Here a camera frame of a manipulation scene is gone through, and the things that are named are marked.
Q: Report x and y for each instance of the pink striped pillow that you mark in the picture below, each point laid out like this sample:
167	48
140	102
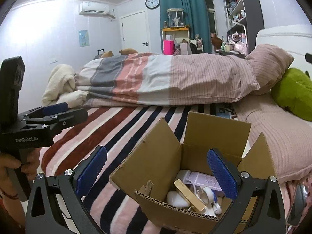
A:
269	64

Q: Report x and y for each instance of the white door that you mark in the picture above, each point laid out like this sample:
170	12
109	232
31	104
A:
135	32

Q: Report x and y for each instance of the white oval case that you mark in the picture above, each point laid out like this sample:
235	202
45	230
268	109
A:
176	200

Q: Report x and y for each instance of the black suitcase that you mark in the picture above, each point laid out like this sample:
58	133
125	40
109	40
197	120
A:
100	52

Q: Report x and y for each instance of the brown plush on desk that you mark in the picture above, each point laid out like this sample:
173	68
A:
216	42

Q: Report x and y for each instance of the dark tall bookshelf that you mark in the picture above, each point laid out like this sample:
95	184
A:
244	21

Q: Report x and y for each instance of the striped fleece blanket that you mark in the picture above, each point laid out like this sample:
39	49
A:
105	139

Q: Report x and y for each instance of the white air conditioner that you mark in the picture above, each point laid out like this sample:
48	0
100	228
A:
95	8

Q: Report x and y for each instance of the round wall clock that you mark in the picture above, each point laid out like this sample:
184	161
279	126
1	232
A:
152	4

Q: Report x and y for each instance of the white headboard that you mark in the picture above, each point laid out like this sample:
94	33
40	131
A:
295	39

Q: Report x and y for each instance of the cream fleece blanket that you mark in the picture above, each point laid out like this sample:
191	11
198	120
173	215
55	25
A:
61	88

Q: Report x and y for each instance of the person's left hand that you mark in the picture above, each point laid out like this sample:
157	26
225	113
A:
30	169

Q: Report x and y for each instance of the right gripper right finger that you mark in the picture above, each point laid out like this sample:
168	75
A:
267	214

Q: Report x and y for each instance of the folded patchwork duvet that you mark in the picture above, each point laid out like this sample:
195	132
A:
147	79

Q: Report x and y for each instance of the brown cardboard box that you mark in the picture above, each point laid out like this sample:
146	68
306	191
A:
148	172

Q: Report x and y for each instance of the green plush toy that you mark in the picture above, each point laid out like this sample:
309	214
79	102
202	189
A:
293	93

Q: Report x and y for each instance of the teal curtain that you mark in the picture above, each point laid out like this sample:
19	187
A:
195	15

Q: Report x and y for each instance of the lilac rectangular box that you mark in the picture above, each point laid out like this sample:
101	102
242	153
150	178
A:
201	179

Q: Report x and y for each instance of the pink box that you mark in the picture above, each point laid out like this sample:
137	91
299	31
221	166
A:
169	45

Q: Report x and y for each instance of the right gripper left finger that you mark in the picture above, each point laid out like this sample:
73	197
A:
44	214

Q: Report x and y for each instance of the blue wall poster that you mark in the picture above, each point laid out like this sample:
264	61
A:
83	38

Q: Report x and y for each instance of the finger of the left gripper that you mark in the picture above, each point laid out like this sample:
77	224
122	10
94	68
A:
47	111
63	119

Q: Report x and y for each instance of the yellow wooden cabinet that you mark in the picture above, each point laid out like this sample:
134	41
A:
180	34

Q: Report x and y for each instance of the brown teddy bear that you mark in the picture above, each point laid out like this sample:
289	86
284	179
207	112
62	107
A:
122	52

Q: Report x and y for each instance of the glass display case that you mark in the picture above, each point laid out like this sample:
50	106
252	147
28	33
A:
175	17

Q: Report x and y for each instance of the gold rectangular box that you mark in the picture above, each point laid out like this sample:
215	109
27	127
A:
189	196

